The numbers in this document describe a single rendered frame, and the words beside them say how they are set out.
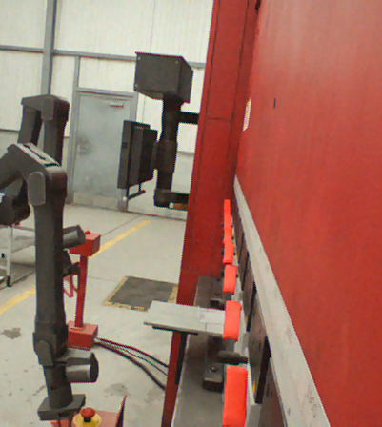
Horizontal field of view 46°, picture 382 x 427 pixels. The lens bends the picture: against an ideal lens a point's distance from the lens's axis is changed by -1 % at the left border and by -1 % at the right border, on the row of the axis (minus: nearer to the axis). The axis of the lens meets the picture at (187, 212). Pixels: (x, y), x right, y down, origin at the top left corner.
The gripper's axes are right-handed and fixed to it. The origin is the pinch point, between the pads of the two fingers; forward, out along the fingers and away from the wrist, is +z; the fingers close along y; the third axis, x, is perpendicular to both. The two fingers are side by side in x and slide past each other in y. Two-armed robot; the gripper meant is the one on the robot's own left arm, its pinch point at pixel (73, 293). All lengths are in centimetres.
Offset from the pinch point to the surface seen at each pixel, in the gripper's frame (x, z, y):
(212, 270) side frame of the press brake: -30, 25, 83
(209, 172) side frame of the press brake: -44, -22, 82
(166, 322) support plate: -30.4, 15.0, -10.4
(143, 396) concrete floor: 41, 91, 106
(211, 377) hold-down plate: -41, 31, -19
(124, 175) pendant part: 0, -35, 91
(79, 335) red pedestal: 89, 56, 145
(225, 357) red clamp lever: -60, 1, -77
